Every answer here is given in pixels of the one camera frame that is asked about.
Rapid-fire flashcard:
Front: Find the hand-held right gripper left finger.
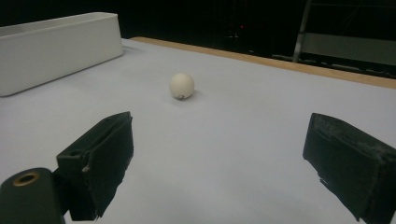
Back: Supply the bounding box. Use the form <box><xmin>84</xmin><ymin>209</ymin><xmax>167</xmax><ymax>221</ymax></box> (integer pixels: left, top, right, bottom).
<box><xmin>55</xmin><ymin>111</ymin><xmax>134</xmax><ymax>222</ymax></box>

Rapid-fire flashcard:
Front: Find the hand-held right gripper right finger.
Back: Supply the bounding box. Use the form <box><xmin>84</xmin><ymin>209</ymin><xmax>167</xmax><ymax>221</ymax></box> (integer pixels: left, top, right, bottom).
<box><xmin>302</xmin><ymin>112</ymin><xmax>396</xmax><ymax>224</ymax></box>

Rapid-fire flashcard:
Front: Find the white ball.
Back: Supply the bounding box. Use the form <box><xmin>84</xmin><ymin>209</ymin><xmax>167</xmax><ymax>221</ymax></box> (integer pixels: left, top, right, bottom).
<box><xmin>169</xmin><ymin>72</ymin><xmax>196</xmax><ymax>101</ymax></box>

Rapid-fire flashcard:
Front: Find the white rectangular plastic container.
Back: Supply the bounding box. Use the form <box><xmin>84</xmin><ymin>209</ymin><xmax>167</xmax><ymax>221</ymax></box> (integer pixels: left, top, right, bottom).
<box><xmin>0</xmin><ymin>11</ymin><xmax>124</xmax><ymax>97</ymax></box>

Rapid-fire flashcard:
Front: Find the white table mat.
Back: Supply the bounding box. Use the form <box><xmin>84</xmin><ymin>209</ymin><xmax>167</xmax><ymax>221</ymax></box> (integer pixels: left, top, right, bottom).
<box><xmin>0</xmin><ymin>37</ymin><xmax>396</xmax><ymax>224</ymax></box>

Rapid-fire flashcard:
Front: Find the grey metal stand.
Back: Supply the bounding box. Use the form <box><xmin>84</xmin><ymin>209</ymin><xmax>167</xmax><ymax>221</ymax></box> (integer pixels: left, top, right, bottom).
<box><xmin>292</xmin><ymin>0</ymin><xmax>396</xmax><ymax>68</ymax></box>

